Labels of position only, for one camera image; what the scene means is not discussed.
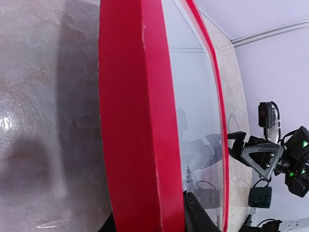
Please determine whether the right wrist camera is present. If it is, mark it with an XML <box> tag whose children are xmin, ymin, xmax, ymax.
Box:
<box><xmin>258</xmin><ymin>101</ymin><xmax>281</xmax><ymax>143</ymax></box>

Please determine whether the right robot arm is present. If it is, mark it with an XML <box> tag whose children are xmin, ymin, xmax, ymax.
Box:
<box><xmin>228</xmin><ymin>126</ymin><xmax>309</xmax><ymax>208</ymax></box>

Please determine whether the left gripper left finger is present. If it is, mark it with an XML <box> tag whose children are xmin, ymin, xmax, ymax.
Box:
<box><xmin>98</xmin><ymin>213</ymin><xmax>116</xmax><ymax>232</ymax></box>

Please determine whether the clear acrylic sheet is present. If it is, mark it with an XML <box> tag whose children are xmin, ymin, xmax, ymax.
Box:
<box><xmin>162</xmin><ymin>0</ymin><xmax>224</xmax><ymax>228</ymax></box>

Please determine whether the wooden red photo frame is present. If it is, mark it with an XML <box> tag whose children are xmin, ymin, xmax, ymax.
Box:
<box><xmin>98</xmin><ymin>0</ymin><xmax>229</xmax><ymax>232</ymax></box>

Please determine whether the right aluminium post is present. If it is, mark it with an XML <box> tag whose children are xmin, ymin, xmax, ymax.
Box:
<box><xmin>231</xmin><ymin>18</ymin><xmax>309</xmax><ymax>48</ymax></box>

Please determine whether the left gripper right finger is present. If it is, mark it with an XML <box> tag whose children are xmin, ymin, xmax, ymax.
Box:
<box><xmin>183</xmin><ymin>191</ymin><xmax>220</xmax><ymax>232</ymax></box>

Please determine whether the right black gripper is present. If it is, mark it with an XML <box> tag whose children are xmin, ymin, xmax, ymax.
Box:
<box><xmin>227</xmin><ymin>131</ymin><xmax>290</xmax><ymax>180</ymax></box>

